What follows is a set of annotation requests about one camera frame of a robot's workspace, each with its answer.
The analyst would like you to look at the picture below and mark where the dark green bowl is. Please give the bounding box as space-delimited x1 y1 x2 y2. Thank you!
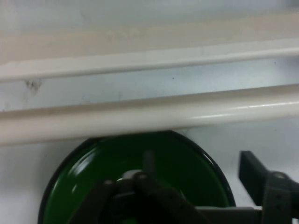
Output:
38 130 236 224

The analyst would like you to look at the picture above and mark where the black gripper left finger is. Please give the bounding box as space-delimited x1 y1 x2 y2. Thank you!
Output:
70 150 211 224

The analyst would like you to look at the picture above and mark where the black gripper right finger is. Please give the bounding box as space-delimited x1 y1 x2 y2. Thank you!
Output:
238 150 299 224

